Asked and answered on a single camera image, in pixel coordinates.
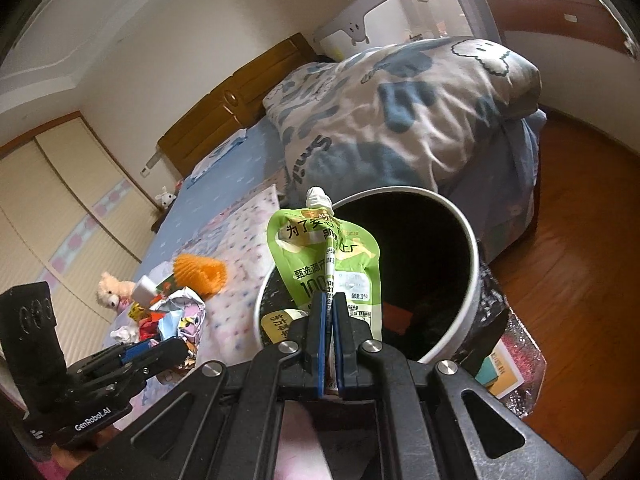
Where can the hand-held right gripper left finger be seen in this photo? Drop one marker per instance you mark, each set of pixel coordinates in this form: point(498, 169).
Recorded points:
point(317, 340)

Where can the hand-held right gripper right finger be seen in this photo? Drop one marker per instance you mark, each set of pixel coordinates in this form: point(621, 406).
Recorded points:
point(340, 345)

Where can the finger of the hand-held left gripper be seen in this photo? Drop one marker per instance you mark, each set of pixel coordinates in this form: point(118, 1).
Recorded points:
point(131, 353)
point(165, 352)

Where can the green drink pouch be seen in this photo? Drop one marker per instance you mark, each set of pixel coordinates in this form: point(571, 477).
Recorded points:
point(305, 260)

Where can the white round bin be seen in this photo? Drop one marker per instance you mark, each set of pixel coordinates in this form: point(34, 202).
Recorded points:
point(470, 285)

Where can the crumpled white tissue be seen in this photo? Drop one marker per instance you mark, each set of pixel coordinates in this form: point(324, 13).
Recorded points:
point(122, 333)

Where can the red wrapper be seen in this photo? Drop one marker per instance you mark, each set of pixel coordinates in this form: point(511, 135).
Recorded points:
point(150, 330)

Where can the yellow label packet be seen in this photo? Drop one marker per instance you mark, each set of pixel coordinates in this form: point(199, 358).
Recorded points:
point(282, 324)

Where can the crumpled printed paper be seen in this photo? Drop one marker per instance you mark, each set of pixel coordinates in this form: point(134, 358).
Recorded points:
point(180, 310)

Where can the orange box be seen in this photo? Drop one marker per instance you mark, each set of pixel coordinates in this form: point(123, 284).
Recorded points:
point(397, 320)

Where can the small white box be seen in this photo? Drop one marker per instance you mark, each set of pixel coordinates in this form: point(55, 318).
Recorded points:
point(144, 290)

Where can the beige teddy bear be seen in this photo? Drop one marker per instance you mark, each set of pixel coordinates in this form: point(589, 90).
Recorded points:
point(110, 290)

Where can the white plastic wrapper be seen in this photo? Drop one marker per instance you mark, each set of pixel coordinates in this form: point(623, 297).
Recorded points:
point(160, 270)

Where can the dark bedside table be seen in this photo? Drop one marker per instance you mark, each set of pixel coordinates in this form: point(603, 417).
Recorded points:
point(159, 221)

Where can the floral dotted blanket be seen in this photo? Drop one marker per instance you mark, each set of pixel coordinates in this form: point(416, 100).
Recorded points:
point(240, 230)

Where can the cream sliding wardrobe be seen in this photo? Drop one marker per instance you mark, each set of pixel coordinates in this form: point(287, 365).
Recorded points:
point(50, 200)

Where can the white rabbit plush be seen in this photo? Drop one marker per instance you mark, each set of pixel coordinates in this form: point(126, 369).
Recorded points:
point(164, 199)

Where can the blue bed sheet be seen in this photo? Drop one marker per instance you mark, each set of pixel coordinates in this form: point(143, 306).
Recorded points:
point(210, 200)

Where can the teal yellow box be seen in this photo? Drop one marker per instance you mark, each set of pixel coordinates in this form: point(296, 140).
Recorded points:
point(500, 367)

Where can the blue printed pillow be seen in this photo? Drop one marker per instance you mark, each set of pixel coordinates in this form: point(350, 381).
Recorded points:
point(225, 152)

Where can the blue grey printed duvet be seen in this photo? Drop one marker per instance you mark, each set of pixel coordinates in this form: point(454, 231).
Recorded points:
point(400, 110)

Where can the wooden headboard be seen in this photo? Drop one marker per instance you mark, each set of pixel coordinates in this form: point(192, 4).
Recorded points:
point(240, 85)

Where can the wooden dresser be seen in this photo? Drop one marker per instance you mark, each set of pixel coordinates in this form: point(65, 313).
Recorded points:
point(550, 10)

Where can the white wall socket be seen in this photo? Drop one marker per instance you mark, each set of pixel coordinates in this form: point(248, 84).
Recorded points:
point(145, 171)

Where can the grey bed rail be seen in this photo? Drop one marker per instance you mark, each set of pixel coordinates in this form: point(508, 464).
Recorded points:
point(380, 0)

